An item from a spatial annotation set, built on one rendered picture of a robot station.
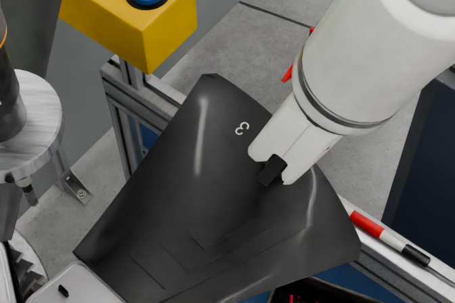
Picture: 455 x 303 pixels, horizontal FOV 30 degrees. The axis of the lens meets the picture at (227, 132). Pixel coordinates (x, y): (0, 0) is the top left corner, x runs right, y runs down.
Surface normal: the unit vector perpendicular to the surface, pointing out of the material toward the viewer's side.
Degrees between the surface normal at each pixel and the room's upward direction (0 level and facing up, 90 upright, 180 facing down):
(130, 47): 90
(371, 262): 90
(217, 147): 11
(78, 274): 6
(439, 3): 21
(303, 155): 86
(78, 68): 90
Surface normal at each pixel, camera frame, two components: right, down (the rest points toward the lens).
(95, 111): 0.79, 0.51
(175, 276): 0.16, -0.55
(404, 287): -0.62, 0.66
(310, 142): -0.43, 0.68
